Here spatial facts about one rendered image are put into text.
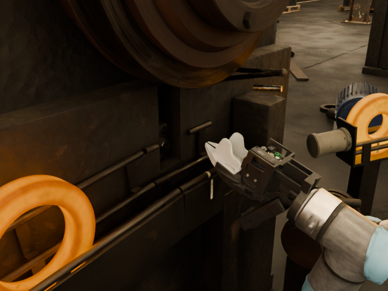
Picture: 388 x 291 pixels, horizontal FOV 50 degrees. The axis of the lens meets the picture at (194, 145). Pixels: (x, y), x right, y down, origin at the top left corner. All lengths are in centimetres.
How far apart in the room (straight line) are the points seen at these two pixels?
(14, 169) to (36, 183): 7
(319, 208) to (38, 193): 40
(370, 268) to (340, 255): 5
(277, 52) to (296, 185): 49
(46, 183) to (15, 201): 4
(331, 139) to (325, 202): 39
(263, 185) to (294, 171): 5
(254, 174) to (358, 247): 19
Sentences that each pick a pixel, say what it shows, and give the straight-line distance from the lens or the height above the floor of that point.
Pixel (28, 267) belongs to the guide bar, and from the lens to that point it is 65.
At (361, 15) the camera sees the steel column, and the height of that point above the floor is 15.
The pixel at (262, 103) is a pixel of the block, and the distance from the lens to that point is 90.
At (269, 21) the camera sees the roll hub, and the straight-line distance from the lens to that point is 67.
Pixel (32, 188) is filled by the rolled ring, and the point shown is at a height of 82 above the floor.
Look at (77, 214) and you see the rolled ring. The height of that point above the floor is 75.
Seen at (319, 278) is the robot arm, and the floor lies 61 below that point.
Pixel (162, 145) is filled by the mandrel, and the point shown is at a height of 74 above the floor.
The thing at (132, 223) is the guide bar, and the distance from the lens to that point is 66.
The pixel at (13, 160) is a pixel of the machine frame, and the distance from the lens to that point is 61.
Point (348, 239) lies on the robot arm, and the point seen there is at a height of 70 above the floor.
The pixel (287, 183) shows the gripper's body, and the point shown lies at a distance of 68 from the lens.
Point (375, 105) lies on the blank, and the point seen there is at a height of 76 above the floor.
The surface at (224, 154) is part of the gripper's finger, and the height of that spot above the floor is 76.
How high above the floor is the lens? 106
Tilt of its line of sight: 23 degrees down
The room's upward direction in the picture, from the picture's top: straight up
